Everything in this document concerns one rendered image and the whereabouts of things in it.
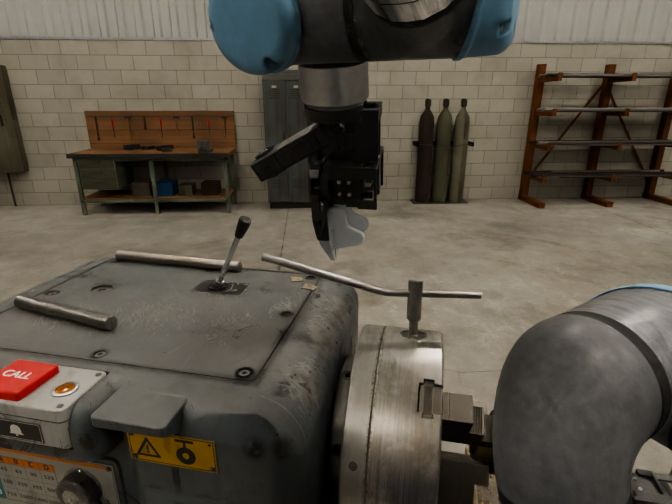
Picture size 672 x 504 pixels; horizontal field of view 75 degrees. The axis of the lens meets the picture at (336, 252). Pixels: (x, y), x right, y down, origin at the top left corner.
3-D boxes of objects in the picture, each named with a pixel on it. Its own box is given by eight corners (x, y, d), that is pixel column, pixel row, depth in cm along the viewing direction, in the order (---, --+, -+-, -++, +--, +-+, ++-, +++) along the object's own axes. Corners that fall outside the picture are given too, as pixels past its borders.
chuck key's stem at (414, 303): (417, 349, 69) (421, 278, 67) (420, 355, 67) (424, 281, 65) (404, 349, 69) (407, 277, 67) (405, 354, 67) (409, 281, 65)
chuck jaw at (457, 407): (415, 440, 66) (417, 417, 56) (417, 407, 69) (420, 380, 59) (492, 452, 64) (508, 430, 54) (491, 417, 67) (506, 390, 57)
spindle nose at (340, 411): (322, 522, 64) (327, 386, 60) (348, 440, 84) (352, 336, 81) (342, 526, 63) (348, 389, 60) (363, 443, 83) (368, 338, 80)
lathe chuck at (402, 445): (359, 596, 58) (371, 372, 53) (383, 455, 89) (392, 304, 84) (428, 611, 56) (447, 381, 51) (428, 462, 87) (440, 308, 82)
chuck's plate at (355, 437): (333, 590, 59) (342, 369, 54) (366, 452, 89) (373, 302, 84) (359, 596, 58) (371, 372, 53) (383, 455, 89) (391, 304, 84)
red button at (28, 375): (-24, 401, 51) (-29, 386, 50) (21, 371, 56) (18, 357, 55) (20, 408, 49) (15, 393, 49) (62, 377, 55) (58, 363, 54)
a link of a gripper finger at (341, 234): (364, 274, 58) (362, 212, 52) (320, 271, 59) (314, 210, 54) (367, 261, 60) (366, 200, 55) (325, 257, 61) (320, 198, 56)
